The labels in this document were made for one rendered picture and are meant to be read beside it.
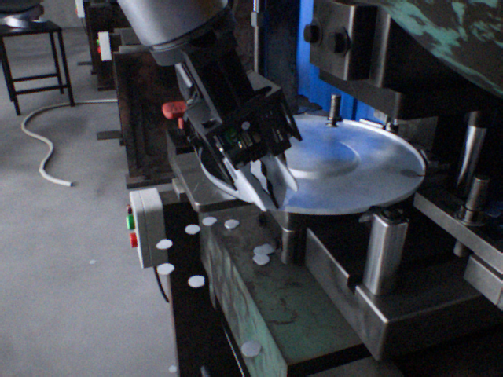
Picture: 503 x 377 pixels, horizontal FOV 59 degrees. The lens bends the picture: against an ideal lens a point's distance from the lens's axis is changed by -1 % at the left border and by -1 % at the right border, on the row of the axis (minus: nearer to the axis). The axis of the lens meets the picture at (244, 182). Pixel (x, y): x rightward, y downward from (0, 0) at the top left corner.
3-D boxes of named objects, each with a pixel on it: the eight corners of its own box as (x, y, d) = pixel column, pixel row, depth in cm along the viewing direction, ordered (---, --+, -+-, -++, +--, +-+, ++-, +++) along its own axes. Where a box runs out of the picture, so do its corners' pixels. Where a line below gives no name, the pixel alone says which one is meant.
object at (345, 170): (157, 184, 53) (156, 178, 53) (251, 111, 77) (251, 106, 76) (413, 240, 43) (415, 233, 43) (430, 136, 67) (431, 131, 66)
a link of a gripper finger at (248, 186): (270, 247, 44) (232, 178, 39) (248, 217, 49) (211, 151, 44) (297, 230, 44) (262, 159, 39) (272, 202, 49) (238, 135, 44)
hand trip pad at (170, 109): (170, 150, 85) (166, 111, 82) (163, 139, 90) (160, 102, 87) (205, 145, 87) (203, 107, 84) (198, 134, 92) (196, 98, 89)
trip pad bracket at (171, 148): (181, 232, 90) (174, 142, 81) (172, 209, 98) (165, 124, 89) (211, 227, 92) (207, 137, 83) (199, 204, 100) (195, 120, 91)
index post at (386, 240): (375, 297, 47) (388, 220, 43) (359, 280, 50) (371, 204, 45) (397, 291, 48) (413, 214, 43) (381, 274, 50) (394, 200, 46)
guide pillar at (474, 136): (460, 198, 59) (486, 95, 53) (448, 190, 61) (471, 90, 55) (472, 195, 60) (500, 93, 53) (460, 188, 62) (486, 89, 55)
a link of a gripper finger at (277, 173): (297, 230, 44) (262, 159, 39) (272, 202, 49) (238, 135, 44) (323, 214, 45) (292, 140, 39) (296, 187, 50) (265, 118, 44)
